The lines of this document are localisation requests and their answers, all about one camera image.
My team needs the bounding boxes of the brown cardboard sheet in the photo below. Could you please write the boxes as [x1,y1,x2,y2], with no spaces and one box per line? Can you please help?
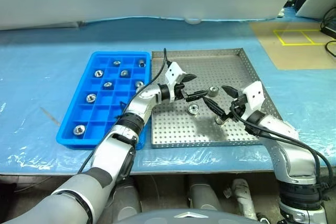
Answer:
[249,21,336,71]

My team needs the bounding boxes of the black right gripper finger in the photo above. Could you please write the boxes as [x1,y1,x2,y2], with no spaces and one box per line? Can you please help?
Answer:
[202,97,232,121]
[222,84,240,99]

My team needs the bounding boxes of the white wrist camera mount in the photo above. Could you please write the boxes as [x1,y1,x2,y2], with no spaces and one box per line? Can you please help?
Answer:
[241,81,264,121]
[164,62,187,103]

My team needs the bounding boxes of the blue plastic table cover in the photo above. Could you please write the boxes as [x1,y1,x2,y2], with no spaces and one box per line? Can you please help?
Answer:
[0,7,336,175]

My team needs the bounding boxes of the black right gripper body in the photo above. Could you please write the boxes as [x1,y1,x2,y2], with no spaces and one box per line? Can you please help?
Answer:
[228,95,248,120]

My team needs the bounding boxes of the white round knob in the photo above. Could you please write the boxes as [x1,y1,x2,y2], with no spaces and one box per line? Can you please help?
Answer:
[183,17,203,25]

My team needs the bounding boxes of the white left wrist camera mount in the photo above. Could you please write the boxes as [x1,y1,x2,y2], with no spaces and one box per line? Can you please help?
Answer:
[164,62,187,103]

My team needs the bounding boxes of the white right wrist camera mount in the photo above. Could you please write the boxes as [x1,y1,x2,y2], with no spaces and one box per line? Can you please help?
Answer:
[241,81,264,121]

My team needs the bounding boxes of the perforated steel tray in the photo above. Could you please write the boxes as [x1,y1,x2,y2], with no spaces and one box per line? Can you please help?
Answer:
[151,48,283,149]

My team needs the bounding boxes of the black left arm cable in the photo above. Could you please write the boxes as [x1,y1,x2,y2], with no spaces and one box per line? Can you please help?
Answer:
[77,48,174,175]

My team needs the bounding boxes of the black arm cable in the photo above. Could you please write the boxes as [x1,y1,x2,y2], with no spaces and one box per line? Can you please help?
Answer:
[77,48,174,175]
[229,102,334,204]

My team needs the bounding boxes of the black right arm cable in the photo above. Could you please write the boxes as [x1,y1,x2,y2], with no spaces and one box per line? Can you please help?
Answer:
[229,102,334,204]

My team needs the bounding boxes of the blue plastic compartment tray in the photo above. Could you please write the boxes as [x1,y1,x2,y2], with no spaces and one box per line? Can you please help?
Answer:
[56,51,152,151]

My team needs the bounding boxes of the white rounded shape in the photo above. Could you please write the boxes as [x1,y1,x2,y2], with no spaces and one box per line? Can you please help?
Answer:
[224,178,258,221]

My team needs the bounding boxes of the black flat device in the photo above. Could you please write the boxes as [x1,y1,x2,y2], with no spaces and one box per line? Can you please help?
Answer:
[320,26,336,37]

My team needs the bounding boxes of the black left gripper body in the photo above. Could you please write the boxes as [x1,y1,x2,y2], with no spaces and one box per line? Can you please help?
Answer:
[175,82,190,103]

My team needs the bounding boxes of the dark rounded grey shape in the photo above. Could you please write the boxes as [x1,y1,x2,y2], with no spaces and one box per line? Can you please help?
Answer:
[110,176,142,222]
[187,175,224,213]

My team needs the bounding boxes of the grey robot torso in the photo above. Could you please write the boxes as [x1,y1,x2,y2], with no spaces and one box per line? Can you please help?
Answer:
[125,208,253,224]

